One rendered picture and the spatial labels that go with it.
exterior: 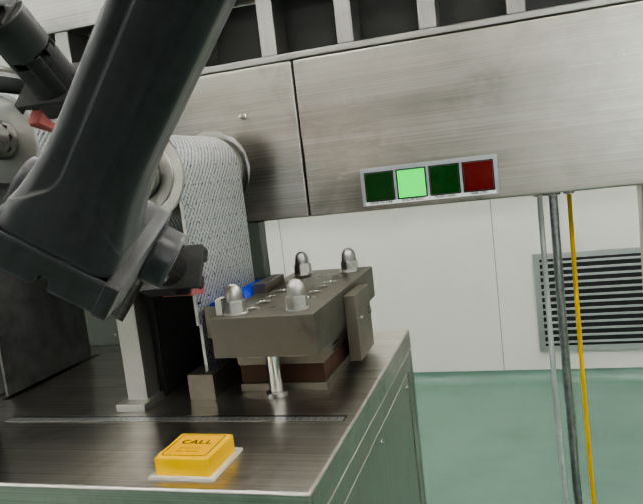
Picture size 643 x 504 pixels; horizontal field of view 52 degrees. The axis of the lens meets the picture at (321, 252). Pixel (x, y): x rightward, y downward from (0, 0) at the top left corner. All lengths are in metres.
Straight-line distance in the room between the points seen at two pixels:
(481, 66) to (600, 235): 2.45
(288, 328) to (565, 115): 0.61
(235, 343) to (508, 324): 2.80
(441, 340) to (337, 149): 2.55
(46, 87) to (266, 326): 0.42
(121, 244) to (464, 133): 0.94
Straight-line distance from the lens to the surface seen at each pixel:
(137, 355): 1.05
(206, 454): 0.79
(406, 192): 1.23
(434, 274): 3.64
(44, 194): 0.35
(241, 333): 0.97
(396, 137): 1.24
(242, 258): 1.20
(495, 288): 3.63
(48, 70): 0.85
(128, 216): 0.34
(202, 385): 1.05
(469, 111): 1.23
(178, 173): 1.01
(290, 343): 0.95
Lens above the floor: 1.22
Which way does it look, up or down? 7 degrees down
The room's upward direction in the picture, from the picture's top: 7 degrees counter-clockwise
